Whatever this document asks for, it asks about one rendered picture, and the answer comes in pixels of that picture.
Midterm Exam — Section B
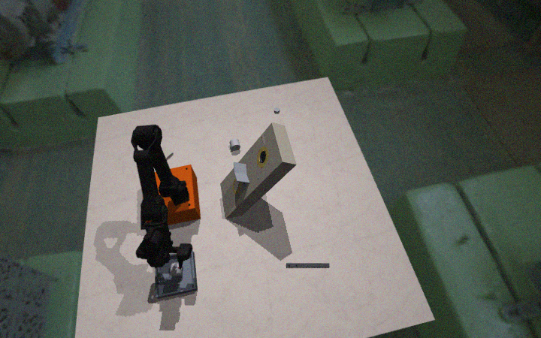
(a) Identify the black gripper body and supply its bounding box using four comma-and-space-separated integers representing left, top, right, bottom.
135, 231, 193, 260

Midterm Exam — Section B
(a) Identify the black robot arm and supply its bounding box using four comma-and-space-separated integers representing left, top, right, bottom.
131, 124, 189, 267

